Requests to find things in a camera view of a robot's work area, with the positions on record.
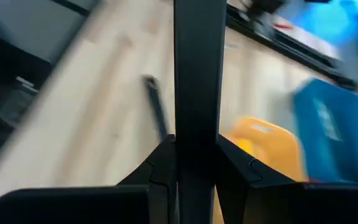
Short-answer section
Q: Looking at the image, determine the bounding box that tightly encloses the black slotted spatula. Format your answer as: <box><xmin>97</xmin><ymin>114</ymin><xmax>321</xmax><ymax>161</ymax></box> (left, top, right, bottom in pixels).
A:
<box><xmin>141</xmin><ymin>74</ymin><xmax>171</xmax><ymax>142</ymax></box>

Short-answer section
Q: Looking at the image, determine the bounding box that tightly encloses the teal plastic bin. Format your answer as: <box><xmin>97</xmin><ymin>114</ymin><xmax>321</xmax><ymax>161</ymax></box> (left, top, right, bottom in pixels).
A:
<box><xmin>292</xmin><ymin>77</ymin><xmax>358</xmax><ymax>184</ymax></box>

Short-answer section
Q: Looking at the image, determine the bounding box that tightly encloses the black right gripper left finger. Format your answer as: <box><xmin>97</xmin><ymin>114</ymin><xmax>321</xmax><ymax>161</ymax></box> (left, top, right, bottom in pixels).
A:
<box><xmin>0</xmin><ymin>134</ymin><xmax>180</xmax><ymax>224</ymax></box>

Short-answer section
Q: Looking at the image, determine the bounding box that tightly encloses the black solid spoon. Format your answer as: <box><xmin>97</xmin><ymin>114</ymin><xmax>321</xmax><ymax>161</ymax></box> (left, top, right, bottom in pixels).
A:
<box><xmin>173</xmin><ymin>0</ymin><xmax>228</xmax><ymax>224</ymax></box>

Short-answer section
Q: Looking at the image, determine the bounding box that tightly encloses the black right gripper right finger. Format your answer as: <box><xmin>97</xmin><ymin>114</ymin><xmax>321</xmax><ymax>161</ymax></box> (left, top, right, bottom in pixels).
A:
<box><xmin>214</xmin><ymin>134</ymin><xmax>358</xmax><ymax>224</ymax></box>

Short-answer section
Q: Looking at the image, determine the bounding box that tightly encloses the yellow plastic bin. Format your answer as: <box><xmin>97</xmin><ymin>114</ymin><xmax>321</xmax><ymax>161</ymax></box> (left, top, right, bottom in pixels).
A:
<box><xmin>213</xmin><ymin>116</ymin><xmax>309</xmax><ymax>224</ymax></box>

